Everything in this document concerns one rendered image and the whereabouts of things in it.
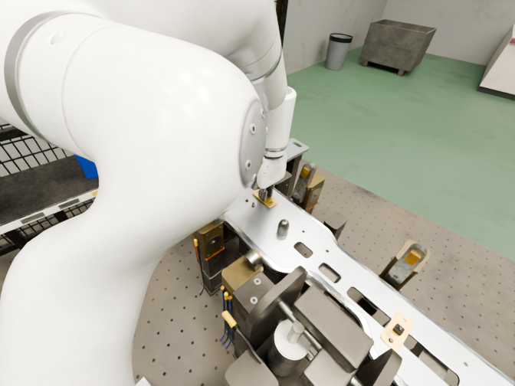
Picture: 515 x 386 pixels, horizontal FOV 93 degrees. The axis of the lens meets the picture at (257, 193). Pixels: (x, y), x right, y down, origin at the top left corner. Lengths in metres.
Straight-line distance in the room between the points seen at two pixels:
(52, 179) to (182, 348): 0.64
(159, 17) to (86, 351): 0.26
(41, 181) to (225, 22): 0.82
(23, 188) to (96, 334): 0.78
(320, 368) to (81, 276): 0.32
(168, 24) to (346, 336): 0.41
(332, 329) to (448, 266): 0.95
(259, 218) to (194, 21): 0.57
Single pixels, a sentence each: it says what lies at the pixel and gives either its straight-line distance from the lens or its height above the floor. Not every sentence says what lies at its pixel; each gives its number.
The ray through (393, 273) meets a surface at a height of 1.01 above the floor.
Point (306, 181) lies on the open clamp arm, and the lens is 0.78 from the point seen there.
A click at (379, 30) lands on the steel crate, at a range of 6.43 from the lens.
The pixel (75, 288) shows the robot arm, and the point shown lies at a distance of 0.20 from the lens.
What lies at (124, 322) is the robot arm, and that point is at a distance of 0.25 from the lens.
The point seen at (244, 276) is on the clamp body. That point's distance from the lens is 0.54.
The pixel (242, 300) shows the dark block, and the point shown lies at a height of 1.12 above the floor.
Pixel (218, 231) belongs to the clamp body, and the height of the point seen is 1.02.
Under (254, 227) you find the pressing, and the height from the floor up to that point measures 1.00.
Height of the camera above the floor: 1.55
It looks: 43 degrees down
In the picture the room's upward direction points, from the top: 5 degrees clockwise
